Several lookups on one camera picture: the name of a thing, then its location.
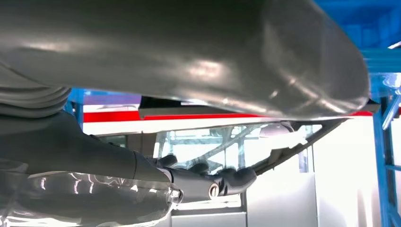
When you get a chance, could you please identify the white vehicle with red stripe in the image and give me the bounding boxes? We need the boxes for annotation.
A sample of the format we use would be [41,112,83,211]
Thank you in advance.
[83,94,381,227]

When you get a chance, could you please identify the blue metal shelf rack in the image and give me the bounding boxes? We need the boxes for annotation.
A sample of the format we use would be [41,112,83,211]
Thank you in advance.
[64,0,401,227]

